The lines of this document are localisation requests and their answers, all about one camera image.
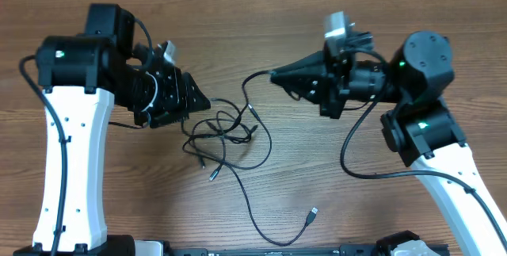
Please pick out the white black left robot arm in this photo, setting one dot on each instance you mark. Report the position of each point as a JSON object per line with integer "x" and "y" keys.
{"x": 80, "y": 80}

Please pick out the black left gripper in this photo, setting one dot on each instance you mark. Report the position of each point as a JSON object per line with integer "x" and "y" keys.
{"x": 180, "y": 99}

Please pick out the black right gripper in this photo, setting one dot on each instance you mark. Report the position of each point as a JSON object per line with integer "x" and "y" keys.
{"x": 326, "y": 74}

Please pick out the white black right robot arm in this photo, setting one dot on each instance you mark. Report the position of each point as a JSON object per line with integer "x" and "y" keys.
{"x": 420, "y": 128}

